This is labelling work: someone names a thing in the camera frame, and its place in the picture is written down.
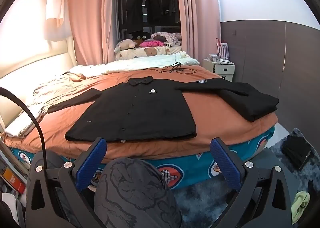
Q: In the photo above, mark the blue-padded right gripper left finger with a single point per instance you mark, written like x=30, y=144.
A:
x=44, y=208

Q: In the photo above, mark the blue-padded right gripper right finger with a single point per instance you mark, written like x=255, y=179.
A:
x=261, y=196

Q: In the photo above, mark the black button-up shirt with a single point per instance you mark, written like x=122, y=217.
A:
x=140, y=109

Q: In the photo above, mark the hanging dark clothes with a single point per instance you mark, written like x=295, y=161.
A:
x=151, y=16

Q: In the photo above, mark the light green slipper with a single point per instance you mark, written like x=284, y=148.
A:
x=300, y=203

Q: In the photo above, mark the black bag on floor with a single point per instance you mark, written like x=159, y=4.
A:
x=297, y=150

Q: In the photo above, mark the blue grey shaggy rug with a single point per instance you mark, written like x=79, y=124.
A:
x=202, y=194

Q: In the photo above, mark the folded black garment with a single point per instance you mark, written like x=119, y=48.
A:
x=242, y=97

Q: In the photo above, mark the cream padded headboard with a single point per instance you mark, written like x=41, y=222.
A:
x=25, y=80

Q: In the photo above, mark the white bedside cabinet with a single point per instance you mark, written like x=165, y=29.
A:
x=223, y=69

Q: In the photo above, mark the white cream blanket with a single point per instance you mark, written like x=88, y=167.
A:
x=158, y=61

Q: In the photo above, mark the bear print cushion bench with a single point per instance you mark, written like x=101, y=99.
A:
x=146, y=51

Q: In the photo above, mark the cream plush toy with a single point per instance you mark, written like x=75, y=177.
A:
x=124, y=45

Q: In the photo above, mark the hanging cream shirt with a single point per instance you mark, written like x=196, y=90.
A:
x=55, y=12

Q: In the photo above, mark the floral cloth pile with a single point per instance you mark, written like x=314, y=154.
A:
x=170, y=39

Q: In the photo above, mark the pink cloth pile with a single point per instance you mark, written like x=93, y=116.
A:
x=152, y=43

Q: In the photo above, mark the pink curtain left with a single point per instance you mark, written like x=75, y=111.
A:
x=91, y=26

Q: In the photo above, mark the pink curtain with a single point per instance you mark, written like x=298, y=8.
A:
x=91, y=26
x=200, y=27

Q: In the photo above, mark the pink curtain right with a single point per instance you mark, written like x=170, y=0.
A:
x=200, y=27

